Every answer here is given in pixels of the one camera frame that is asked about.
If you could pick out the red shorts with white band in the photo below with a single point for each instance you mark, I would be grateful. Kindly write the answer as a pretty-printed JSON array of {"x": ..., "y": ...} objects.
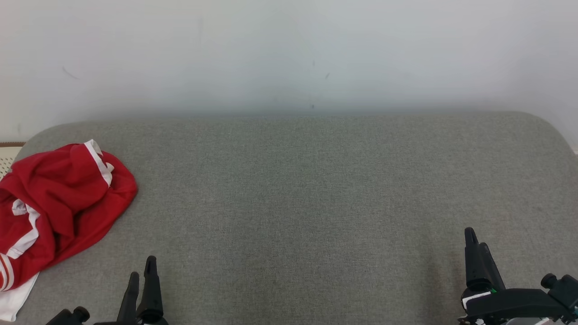
[{"x": 67, "y": 189}]

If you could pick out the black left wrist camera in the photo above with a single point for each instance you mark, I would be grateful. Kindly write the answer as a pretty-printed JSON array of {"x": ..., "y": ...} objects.
[{"x": 72, "y": 316}]

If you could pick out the red white basketball jersey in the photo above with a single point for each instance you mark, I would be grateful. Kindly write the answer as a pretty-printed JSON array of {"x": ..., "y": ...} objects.
[{"x": 13, "y": 303}]

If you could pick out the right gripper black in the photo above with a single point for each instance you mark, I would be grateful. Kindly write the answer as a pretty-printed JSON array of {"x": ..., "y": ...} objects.
[{"x": 510, "y": 304}]

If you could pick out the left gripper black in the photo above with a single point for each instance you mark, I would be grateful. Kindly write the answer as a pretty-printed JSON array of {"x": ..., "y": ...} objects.
[{"x": 135, "y": 322}]

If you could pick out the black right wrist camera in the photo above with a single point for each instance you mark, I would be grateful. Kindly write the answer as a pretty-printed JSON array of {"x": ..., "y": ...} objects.
[{"x": 564, "y": 289}]

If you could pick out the cream perforated laundry basket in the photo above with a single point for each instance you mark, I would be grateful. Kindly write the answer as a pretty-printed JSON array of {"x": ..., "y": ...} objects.
[{"x": 8, "y": 158}]

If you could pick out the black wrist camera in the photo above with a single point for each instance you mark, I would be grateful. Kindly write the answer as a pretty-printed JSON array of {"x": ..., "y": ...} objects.
[
  {"x": 72, "y": 316},
  {"x": 564, "y": 289}
]

